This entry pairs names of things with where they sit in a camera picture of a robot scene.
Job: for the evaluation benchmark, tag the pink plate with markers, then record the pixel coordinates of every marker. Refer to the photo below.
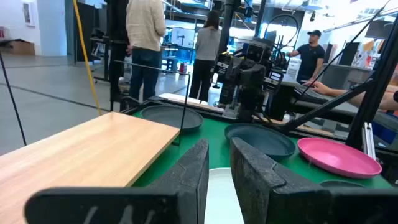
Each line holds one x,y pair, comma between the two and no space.
337,157

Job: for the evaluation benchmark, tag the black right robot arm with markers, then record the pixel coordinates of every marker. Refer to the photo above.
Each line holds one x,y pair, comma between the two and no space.
230,77

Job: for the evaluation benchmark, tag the wooden shelf board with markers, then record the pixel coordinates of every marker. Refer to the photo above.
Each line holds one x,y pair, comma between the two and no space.
84,152

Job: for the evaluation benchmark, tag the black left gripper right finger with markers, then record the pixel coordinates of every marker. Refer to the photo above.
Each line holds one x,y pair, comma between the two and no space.
280,199

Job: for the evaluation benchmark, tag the cardboard box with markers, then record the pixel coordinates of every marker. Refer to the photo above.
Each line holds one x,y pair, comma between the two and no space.
18,47

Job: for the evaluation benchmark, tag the white plate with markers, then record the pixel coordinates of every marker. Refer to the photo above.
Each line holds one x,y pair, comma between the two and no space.
222,199

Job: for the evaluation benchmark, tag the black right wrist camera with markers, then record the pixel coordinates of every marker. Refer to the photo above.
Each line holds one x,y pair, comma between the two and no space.
254,53

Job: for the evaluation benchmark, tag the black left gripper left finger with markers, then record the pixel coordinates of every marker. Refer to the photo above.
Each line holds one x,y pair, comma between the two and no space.
130,205

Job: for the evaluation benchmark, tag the aluminium profile bar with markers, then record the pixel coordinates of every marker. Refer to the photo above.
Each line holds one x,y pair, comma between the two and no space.
369,140

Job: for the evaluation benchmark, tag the dark teal plate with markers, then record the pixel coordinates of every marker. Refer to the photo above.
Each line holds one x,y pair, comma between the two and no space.
264,140

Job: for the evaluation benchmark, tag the person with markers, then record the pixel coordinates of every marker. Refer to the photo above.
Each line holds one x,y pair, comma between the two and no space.
207,43
309,56
118,31
144,28

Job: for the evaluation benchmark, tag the person's forearm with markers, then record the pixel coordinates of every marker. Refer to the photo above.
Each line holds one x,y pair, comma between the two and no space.
367,96

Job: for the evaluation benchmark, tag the black frame strut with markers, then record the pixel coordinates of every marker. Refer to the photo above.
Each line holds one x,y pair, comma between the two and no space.
373,93

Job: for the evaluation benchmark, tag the dark grey plate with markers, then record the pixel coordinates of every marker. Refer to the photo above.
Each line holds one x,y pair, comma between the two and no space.
171,116
340,183

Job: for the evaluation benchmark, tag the person's hand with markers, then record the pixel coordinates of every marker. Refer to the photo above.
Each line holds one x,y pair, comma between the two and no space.
318,87

